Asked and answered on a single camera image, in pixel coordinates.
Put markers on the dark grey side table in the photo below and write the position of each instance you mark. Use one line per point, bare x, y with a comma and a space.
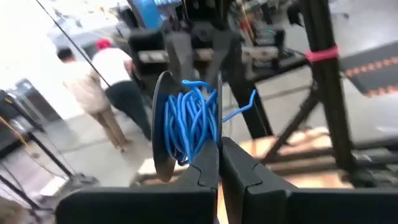
267, 62

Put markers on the black orange striped floor mat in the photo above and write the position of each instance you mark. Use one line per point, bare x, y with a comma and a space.
373, 74

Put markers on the person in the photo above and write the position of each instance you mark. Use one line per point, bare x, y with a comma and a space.
118, 71
84, 90

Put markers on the pink tape band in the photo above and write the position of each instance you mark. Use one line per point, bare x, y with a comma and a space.
321, 54

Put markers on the black equipment cabinet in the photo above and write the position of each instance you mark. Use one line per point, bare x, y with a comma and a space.
9, 109

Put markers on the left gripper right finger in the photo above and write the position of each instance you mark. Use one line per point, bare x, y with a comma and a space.
295, 208

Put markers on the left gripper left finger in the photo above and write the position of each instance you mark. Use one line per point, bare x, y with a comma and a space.
140, 207

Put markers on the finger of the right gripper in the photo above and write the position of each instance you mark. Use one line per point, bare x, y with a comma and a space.
180, 53
222, 53

